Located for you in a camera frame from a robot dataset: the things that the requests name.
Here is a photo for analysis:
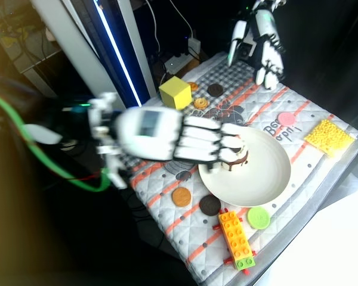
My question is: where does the white cable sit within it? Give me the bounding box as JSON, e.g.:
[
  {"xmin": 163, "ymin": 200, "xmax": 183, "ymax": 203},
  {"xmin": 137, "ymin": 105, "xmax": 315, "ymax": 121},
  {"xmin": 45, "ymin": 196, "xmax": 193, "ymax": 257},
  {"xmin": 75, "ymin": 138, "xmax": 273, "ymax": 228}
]
[{"xmin": 144, "ymin": 0, "xmax": 196, "ymax": 39}]

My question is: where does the green round disc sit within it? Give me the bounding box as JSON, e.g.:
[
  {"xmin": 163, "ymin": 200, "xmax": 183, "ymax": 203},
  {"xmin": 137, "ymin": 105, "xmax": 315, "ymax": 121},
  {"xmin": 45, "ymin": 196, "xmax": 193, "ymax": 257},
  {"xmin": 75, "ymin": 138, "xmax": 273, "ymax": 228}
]
[{"xmin": 246, "ymin": 206, "xmax": 271, "ymax": 231}]

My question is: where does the white round plate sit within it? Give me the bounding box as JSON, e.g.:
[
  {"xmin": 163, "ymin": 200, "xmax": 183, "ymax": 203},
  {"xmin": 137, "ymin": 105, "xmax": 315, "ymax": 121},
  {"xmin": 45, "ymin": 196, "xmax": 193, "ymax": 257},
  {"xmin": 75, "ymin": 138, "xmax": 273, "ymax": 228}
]
[{"xmin": 197, "ymin": 126, "xmax": 292, "ymax": 209}]

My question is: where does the grey shelf rack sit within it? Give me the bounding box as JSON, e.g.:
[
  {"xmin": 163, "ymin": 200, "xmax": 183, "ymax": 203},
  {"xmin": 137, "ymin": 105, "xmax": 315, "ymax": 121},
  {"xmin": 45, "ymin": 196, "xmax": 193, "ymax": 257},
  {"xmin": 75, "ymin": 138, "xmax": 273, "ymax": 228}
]
[{"xmin": 0, "ymin": 0, "xmax": 63, "ymax": 96}]

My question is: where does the pink round disc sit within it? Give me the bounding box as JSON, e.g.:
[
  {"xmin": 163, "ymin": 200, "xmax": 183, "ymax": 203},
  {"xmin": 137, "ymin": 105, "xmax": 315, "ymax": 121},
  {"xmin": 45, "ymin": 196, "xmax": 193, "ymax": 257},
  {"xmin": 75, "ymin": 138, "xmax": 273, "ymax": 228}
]
[{"xmin": 277, "ymin": 111, "xmax": 297, "ymax": 126}]

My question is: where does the white power strip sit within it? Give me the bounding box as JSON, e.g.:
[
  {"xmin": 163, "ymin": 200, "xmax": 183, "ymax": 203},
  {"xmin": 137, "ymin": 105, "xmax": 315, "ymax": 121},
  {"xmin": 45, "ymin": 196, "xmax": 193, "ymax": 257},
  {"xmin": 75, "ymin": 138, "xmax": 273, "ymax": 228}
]
[{"xmin": 163, "ymin": 55, "xmax": 192, "ymax": 74}]

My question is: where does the dark panel with blue light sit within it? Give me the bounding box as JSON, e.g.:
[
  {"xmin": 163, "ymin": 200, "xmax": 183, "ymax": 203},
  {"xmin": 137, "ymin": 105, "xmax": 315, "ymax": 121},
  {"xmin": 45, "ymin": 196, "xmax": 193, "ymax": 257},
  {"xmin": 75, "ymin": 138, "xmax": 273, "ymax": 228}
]
[{"xmin": 68, "ymin": 0, "xmax": 158, "ymax": 108}]

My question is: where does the white power adapter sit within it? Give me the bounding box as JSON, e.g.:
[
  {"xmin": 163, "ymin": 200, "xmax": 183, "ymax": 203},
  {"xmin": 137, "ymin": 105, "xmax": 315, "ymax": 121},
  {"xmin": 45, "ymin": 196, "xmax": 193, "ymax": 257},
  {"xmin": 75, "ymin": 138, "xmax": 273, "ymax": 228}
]
[{"xmin": 187, "ymin": 37, "xmax": 202, "ymax": 54}]

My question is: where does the orange toy block train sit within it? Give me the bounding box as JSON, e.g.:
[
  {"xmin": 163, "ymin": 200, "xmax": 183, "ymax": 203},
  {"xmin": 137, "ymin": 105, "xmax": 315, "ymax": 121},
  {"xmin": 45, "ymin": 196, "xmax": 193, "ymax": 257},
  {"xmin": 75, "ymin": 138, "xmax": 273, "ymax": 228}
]
[{"xmin": 212, "ymin": 208, "xmax": 257, "ymax": 275}]

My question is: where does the yellow bumpy square pad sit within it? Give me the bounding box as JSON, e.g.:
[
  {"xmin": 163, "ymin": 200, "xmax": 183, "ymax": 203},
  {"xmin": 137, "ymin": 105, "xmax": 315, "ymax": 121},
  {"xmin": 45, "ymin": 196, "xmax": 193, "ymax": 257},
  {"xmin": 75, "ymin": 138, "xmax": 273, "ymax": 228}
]
[{"xmin": 303, "ymin": 119, "xmax": 355, "ymax": 158}]

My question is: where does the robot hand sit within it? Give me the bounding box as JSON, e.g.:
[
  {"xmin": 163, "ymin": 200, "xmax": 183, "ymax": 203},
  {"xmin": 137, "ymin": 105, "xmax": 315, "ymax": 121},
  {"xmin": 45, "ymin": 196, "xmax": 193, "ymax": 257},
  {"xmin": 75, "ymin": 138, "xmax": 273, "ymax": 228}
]
[
  {"xmin": 226, "ymin": 8, "xmax": 287, "ymax": 91},
  {"xmin": 115, "ymin": 106, "xmax": 251, "ymax": 175}
]

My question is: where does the dark round cookie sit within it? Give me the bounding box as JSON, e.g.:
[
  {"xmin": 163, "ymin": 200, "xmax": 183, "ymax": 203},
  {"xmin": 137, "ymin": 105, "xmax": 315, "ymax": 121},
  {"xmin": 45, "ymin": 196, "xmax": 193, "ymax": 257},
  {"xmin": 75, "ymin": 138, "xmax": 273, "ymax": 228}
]
[{"xmin": 207, "ymin": 83, "xmax": 224, "ymax": 97}]

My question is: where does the dark chocolate round biscuit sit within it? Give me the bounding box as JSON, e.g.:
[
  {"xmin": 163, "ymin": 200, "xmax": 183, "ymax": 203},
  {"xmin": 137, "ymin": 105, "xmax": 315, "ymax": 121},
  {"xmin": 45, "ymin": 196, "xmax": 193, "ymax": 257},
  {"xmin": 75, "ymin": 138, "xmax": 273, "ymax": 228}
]
[{"xmin": 199, "ymin": 194, "xmax": 222, "ymax": 216}]

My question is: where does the flower-shaped tan cookie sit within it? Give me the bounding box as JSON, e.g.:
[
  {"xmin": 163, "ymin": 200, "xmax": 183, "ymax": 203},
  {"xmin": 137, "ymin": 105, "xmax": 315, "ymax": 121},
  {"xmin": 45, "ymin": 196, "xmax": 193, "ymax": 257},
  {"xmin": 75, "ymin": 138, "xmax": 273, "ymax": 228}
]
[{"xmin": 193, "ymin": 97, "xmax": 210, "ymax": 110}]

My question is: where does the yellow foam cube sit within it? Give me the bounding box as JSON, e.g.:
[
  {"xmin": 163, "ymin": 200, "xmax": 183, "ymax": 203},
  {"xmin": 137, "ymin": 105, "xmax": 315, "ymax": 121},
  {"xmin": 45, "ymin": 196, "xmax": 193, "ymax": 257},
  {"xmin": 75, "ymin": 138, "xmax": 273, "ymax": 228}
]
[{"xmin": 158, "ymin": 76, "xmax": 193, "ymax": 111}]

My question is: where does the grey printed quilt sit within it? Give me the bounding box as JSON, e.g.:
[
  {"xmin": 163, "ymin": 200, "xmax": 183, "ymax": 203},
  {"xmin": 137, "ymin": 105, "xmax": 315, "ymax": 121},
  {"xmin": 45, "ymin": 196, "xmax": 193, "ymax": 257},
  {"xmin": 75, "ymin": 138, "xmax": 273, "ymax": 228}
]
[{"xmin": 128, "ymin": 52, "xmax": 358, "ymax": 284}]

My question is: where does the tan round biscuit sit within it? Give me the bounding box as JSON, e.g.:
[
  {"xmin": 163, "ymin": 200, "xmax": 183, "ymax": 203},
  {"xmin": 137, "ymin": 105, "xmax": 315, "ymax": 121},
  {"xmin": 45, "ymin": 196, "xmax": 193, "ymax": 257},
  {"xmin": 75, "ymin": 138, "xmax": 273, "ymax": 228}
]
[{"xmin": 171, "ymin": 186, "xmax": 192, "ymax": 207}]

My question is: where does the white pillar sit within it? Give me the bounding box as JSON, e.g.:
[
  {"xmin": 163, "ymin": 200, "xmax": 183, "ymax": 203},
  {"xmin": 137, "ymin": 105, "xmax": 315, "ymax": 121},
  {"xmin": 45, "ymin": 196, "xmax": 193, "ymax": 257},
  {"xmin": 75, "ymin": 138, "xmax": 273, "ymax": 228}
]
[{"xmin": 29, "ymin": 0, "xmax": 128, "ymax": 110}]

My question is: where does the green cable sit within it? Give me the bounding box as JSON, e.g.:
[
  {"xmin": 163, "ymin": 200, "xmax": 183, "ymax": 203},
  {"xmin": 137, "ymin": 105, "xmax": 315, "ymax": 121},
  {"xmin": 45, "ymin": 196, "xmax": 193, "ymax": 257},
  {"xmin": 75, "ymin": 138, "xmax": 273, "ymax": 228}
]
[{"xmin": 0, "ymin": 92, "xmax": 112, "ymax": 193}]

